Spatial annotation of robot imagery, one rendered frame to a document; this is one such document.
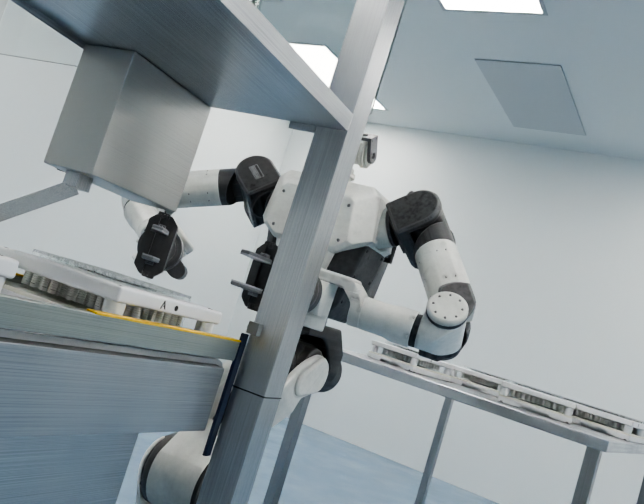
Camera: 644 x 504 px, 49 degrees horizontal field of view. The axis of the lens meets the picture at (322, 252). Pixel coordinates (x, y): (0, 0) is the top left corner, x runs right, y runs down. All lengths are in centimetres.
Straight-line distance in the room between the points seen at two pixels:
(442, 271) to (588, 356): 448
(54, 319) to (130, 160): 41
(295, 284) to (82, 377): 40
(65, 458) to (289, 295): 41
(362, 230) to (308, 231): 39
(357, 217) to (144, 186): 51
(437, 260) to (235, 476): 59
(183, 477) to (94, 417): 49
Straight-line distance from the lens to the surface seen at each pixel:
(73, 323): 84
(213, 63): 106
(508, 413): 231
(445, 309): 133
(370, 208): 152
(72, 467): 100
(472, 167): 640
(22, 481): 94
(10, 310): 77
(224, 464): 116
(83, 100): 117
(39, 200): 115
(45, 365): 83
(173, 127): 122
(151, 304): 96
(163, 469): 140
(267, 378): 113
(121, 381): 93
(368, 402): 631
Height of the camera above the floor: 94
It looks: 5 degrees up
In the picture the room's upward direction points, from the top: 17 degrees clockwise
